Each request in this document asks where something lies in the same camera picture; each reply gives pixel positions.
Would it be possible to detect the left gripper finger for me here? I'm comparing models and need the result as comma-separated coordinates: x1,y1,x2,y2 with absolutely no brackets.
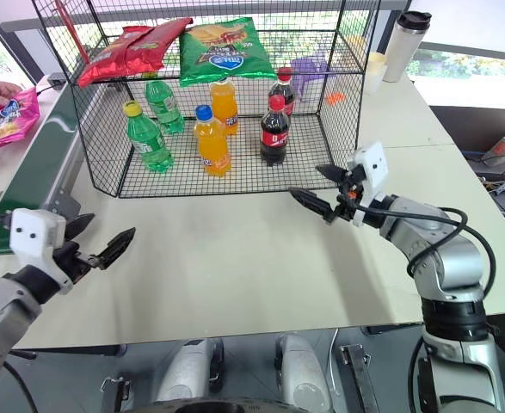
89,227,137,270
65,213,95,238

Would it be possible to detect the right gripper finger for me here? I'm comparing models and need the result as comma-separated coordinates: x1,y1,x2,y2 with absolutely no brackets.
287,187,337,225
315,163,348,184

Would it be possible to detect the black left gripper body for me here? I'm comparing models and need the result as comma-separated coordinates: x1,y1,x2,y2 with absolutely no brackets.
52,239,108,286

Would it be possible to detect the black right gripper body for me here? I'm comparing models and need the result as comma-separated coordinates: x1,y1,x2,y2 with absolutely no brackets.
333,164,366,223

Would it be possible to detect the pink chips bag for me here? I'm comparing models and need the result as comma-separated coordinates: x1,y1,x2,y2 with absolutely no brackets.
0,86,42,150

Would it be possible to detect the green conveyor belt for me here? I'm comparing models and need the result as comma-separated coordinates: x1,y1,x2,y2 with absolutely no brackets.
0,78,108,260

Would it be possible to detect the cola bottle red cap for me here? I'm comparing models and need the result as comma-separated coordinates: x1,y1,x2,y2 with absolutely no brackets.
259,95,292,168
268,66,298,119

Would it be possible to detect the purple plastic object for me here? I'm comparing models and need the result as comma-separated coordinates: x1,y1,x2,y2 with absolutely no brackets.
289,55,340,102

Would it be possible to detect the green soda bottle yellow cap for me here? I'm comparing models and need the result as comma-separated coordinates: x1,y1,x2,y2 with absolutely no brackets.
122,100,176,175

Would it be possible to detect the pale yellow cup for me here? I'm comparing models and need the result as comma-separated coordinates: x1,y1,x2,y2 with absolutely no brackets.
363,52,388,96

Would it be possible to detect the orange soda bottle blue cap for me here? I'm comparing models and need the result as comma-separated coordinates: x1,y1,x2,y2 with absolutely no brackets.
192,104,233,178

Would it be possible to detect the silver robot leg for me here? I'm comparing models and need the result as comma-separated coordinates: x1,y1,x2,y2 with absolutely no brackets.
154,337,225,406
274,333,336,413

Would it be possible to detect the white tumbler black lid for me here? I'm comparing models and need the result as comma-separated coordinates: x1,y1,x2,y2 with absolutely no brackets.
381,9,434,84

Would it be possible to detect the green chips bag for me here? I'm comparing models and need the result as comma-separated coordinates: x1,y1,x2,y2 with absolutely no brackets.
178,15,279,89

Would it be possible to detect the red chips bag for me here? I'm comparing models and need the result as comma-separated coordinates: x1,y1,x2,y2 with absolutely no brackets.
120,16,194,73
77,25,167,89

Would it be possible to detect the grey device red label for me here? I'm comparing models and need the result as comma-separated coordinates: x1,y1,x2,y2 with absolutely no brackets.
483,133,505,167

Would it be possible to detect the red pole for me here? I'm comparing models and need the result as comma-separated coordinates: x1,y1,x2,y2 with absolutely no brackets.
58,0,90,66

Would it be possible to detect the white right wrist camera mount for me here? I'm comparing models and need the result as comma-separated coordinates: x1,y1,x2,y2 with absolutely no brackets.
348,141,391,227

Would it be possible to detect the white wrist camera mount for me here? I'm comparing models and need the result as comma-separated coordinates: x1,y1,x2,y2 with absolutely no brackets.
348,141,391,227
9,207,75,296

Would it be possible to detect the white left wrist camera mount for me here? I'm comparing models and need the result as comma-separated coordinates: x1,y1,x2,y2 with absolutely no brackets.
9,207,75,296

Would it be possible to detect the black wire rack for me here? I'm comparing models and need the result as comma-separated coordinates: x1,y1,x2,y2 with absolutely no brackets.
31,0,382,200

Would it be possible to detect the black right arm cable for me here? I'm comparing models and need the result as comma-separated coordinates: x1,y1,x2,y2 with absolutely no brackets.
354,204,499,305

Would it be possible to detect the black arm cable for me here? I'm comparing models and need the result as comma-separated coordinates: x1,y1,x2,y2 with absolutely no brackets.
2,360,39,413
354,204,499,305

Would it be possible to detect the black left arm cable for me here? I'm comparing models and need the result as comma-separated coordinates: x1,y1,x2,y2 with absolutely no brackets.
2,360,39,413

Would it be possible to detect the black metal bracket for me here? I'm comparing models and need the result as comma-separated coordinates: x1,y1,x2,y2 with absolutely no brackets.
339,343,380,413
100,375,136,413

